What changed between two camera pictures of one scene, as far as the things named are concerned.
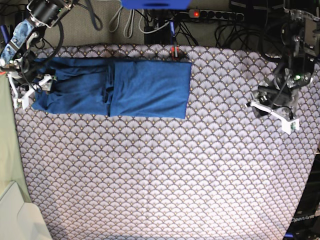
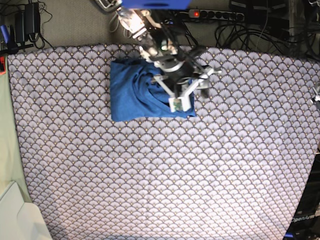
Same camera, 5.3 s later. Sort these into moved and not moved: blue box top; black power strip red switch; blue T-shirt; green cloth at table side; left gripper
Moved: left gripper; blue T-shirt
Not moved: black power strip red switch; blue box top; green cloth at table side
